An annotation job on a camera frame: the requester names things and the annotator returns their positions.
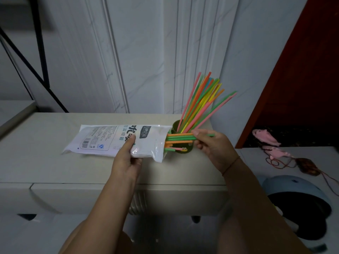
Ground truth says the person's right hand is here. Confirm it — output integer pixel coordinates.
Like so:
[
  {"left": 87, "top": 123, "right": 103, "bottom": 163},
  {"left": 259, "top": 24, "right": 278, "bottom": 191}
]
[{"left": 191, "top": 129, "right": 240, "bottom": 176}]

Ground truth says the person's left hand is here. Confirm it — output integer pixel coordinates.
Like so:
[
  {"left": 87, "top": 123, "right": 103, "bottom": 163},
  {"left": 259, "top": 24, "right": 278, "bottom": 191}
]
[{"left": 111, "top": 135, "right": 143, "bottom": 183}]

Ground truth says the small bundle of coloured straws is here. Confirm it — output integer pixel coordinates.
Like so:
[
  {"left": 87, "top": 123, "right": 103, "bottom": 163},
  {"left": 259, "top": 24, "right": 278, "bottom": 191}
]
[{"left": 164, "top": 132, "right": 215, "bottom": 153}]

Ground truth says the white plastic straw bag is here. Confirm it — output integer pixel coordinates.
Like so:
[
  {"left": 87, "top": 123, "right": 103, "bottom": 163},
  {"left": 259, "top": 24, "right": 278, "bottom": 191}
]
[{"left": 63, "top": 124, "right": 173, "bottom": 163}]

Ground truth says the person's right forearm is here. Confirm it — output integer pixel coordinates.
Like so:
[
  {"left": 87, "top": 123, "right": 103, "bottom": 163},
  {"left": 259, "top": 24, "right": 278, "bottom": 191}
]
[{"left": 217, "top": 157, "right": 311, "bottom": 254}]

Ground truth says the person's left forearm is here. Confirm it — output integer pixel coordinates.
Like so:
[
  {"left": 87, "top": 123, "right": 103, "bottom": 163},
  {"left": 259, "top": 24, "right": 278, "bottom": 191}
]
[{"left": 60, "top": 177, "right": 139, "bottom": 254}]

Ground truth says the green cup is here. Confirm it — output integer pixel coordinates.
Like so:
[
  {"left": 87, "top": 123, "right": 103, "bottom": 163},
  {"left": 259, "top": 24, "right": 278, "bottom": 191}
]
[{"left": 165, "top": 120, "right": 195, "bottom": 154}]

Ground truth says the large bunch of coloured straws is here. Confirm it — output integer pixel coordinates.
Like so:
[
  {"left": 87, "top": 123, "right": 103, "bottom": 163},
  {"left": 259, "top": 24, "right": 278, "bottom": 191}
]
[{"left": 177, "top": 72, "right": 238, "bottom": 134}]

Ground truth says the pink fish toy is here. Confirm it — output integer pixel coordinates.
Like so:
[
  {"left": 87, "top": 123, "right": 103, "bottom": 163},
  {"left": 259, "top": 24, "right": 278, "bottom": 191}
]
[
  {"left": 262, "top": 146, "right": 292, "bottom": 160},
  {"left": 252, "top": 128, "right": 282, "bottom": 147}
]

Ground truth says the white cabinet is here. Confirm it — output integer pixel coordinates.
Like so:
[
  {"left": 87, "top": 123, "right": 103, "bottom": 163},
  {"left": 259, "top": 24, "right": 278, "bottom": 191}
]
[{"left": 0, "top": 113, "right": 230, "bottom": 218}]

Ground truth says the light blue helmet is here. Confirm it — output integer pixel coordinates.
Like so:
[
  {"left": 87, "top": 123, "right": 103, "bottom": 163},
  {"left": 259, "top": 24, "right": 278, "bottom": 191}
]
[{"left": 261, "top": 175, "right": 333, "bottom": 241}]

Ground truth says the brown pouch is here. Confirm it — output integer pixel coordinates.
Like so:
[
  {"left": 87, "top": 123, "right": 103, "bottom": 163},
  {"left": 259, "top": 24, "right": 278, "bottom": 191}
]
[{"left": 295, "top": 158, "right": 321, "bottom": 177}]

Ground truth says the red-brown wooden door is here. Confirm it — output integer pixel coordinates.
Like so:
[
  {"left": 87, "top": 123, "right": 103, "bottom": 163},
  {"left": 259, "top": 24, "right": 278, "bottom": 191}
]
[{"left": 235, "top": 0, "right": 339, "bottom": 149}]

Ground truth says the grey shelf board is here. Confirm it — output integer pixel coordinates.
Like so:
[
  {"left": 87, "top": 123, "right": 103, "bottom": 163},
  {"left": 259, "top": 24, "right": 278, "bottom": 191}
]
[{"left": 0, "top": 100, "right": 37, "bottom": 137}]

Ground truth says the thin red string bracelet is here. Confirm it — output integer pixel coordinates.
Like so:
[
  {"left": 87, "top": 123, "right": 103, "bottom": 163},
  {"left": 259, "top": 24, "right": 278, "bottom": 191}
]
[{"left": 222, "top": 156, "right": 240, "bottom": 176}]

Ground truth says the black metal shelf frame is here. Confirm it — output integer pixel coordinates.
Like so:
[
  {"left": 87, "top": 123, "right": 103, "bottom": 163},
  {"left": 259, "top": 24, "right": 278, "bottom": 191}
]
[{"left": 0, "top": 0, "right": 69, "bottom": 113}]

